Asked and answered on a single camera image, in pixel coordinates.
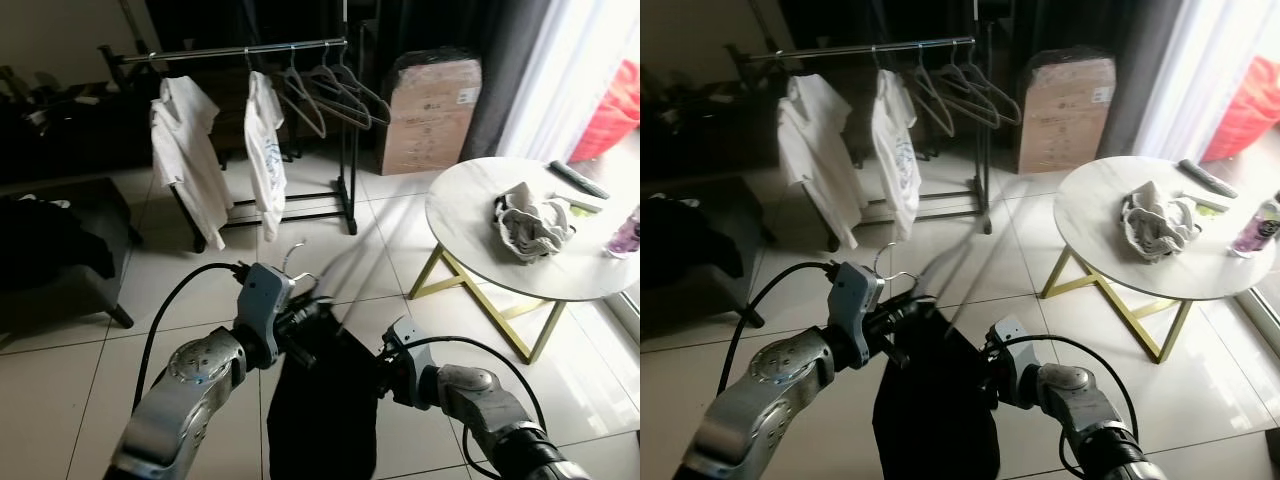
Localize white t-shirt blue print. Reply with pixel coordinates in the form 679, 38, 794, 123
243, 70, 291, 243
870, 70, 921, 243

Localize dark grey curtain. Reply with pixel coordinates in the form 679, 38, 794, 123
460, 0, 551, 161
1095, 0, 1186, 161

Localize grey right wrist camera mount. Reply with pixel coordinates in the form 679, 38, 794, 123
383, 317, 426, 376
985, 317, 1031, 376

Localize crumpled grey white cloth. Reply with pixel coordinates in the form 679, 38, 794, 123
492, 182, 578, 263
1120, 182, 1204, 263

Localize red cushion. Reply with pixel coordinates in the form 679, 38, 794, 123
1200, 55, 1280, 163
570, 58, 641, 163

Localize dark grey ottoman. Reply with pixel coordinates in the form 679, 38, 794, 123
0, 178, 144, 336
640, 178, 766, 331

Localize purple drink bottle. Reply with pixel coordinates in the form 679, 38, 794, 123
605, 205, 641, 259
1230, 195, 1280, 259

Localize black remote control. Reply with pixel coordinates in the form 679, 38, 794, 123
548, 160, 611, 201
1177, 158, 1241, 199

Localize plain white t-shirt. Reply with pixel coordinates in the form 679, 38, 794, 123
150, 75, 236, 251
778, 75, 861, 251

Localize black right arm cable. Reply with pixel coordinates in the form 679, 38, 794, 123
400, 335, 546, 480
1005, 335, 1141, 480

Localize white sheer curtain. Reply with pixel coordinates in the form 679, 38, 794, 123
497, 0, 641, 166
1130, 0, 1280, 166

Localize black metal clothes rack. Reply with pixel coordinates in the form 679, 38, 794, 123
725, 0, 993, 253
98, 0, 363, 253

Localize brown cardboard box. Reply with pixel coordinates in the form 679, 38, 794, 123
378, 48, 483, 176
1018, 48, 1116, 176

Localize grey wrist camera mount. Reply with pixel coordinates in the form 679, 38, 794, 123
383, 317, 426, 376
232, 263, 296, 341
828, 262, 886, 341
985, 317, 1031, 376

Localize round white table gold legs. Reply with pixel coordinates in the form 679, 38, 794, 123
408, 157, 641, 364
1040, 157, 1280, 364

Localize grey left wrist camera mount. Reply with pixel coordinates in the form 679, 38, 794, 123
232, 263, 296, 341
828, 262, 886, 341

